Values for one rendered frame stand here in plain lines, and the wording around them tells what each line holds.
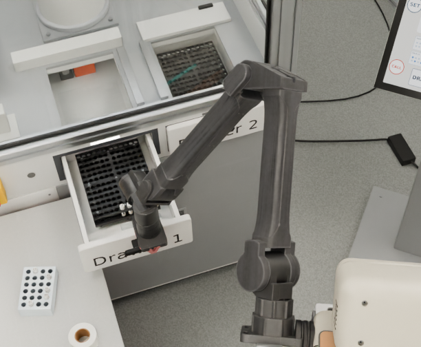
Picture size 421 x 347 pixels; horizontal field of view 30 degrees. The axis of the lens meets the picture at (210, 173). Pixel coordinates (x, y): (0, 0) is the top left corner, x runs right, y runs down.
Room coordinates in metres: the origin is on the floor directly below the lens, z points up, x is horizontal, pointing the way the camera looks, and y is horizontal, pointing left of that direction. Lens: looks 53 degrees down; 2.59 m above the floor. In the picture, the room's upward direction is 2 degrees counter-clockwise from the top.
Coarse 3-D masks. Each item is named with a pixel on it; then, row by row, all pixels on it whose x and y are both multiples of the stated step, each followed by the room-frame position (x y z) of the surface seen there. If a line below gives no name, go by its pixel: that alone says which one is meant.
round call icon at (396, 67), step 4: (392, 60) 1.51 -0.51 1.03; (396, 60) 1.51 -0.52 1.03; (400, 60) 1.51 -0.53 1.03; (392, 64) 1.51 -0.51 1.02; (396, 64) 1.50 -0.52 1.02; (400, 64) 1.50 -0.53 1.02; (404, 64) 1.50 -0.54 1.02; (388, 68) 1.50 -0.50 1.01; (392, 68) 1.50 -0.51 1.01; (396, 68) 1.50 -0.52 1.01; (400, 68) 1.49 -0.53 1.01; (388, 72) 1.49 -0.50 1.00; (392, 72) 1.49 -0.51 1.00; (396, 72) 1.49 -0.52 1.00; (400, 72) 1.49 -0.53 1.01
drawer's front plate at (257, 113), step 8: (248, 112) 1.44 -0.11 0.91; (256, 112) 1.45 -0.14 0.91; (192, 120) 1.41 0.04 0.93; (240, 120) 1.44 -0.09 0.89; (248, 120) 1.45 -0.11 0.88; (168, 128) 1.39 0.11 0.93; (176, 128) 1.39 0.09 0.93; (184, 128) 1.39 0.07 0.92; (192, 128) 1.40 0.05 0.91; (240, 128) 1.44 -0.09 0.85; (248, 128) 1.45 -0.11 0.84; (256, 128) 1.45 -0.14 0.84; (168, 136) 1.38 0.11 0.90; (176, 136) 1.39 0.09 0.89; (184, 136) 1.39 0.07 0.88; (232, 136) 1.43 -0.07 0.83; (168, 144) 1.39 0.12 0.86; (176, 144) 1.38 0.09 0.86
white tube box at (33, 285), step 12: (24, 276) 1.02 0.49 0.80; (36, 276) 1.02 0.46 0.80; (24, 288) 0.98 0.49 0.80; (36, 288) 0.98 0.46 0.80; (24, 300) 0.95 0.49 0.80; (36, 300) 0.95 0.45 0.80; (48, 300) 0.95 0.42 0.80; (24, 312) 0.92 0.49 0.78; (36, 312) 0.92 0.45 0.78; (48, 312) 0.92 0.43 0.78
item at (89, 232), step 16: (112, 144) 1.39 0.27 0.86; (144, 144) 1.41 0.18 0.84; (64, 160) 1.32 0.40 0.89; (80, 176) 1.30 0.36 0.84; (80, 192) 1.25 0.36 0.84; (80, 208) 1.20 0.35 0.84; (160, 208) 1.19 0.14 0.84; (176, 208) 1.15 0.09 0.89; (80, 224) 1.11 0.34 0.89; (112, 224) 1.14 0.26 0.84
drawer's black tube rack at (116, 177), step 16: (128, 144) 1.36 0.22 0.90; (80, 160) 1.31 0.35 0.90; (96, 160) 1.31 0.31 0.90; (112, 160) 1.31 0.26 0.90; (128, 160) 1.30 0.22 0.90; (144, 160) 1.30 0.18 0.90; (96, 176) 1.25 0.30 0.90; (112, 176) 1.28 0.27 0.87; (96, 192) 1.21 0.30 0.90; (112, 192) 1.20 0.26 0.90; (96, 208) 1.15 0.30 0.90; (96, 224) 1.12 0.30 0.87
